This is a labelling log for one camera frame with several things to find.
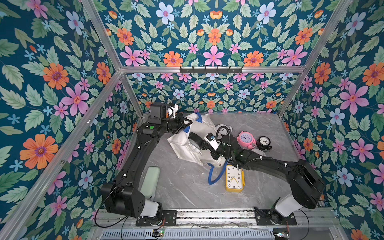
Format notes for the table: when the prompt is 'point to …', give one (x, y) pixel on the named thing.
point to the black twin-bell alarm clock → (263, 143)
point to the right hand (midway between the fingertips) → (210, 141)
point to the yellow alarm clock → (235, 179)
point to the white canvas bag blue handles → (201, 123)
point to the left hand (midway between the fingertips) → (193, 120)
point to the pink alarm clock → (246, 139)
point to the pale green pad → (150, 181)
